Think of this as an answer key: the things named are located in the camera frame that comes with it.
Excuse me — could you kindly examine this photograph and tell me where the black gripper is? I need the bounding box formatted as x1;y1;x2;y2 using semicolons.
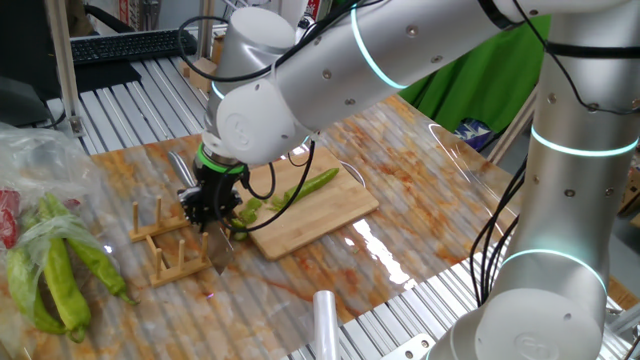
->
179;168;247;229

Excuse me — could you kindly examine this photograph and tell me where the steel cleaver knife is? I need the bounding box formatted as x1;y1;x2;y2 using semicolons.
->
168;150;236;276

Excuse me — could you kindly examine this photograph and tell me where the cut green chili pepper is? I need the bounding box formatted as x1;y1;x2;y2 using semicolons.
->
272;167;341;211

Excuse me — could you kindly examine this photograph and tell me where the whole green chili pepper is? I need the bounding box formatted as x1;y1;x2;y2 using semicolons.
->
37;194;93;345
66;237;140;306
5;247;69;336

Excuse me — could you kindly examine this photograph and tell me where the wooden peg rack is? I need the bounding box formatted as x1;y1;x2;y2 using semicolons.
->
128;194;216;289

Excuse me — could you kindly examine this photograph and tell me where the wooden cutting board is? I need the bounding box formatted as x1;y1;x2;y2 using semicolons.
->
214;148;380;262

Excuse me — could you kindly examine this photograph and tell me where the large wooden cube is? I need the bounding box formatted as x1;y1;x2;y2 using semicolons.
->
188;57;219;93

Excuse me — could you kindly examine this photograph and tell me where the white plastic film roll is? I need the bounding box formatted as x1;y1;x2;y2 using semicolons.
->
312;289;341;360

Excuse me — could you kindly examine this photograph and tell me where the black flat pad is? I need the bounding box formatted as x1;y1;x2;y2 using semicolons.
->
72;59;144;95

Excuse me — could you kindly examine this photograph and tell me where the clear plastic bag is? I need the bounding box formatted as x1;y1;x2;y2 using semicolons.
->
0;121;139;359

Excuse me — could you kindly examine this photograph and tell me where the black computer keyboard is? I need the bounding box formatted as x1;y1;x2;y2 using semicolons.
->
69;28;199;66

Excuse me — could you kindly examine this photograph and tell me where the dark grey rounded object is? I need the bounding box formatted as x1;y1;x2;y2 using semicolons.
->
0;75;54;129

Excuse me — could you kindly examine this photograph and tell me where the marble pattern plastic mat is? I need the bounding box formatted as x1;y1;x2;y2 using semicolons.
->
0;92;545;360

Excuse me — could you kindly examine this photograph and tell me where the black computer monitor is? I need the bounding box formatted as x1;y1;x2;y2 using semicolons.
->
0;0;66;101

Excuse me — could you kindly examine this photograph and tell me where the blue white patterned bag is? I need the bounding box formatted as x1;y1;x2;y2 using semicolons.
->
453;118;494;151

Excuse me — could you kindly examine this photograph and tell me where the green cloth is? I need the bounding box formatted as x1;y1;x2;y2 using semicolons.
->
397;14;551;135

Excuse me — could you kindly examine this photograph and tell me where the short black looped cable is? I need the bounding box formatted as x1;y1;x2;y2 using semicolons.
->
239;162;277;201

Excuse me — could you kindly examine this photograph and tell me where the long black gripper cable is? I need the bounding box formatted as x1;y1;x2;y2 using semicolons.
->
214;139;316;234

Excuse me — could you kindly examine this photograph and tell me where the black camera cable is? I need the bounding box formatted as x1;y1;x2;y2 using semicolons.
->
177;0;386;82

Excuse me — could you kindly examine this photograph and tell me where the aluminium frame post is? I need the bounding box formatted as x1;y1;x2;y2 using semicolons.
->
44;0;86;139
196;0;216;61
487;89;539;166

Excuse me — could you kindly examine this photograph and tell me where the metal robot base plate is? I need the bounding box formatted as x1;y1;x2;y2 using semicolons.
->
379;333;436;360

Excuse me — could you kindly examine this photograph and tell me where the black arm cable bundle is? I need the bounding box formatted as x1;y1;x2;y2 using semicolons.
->
469;159;527;307

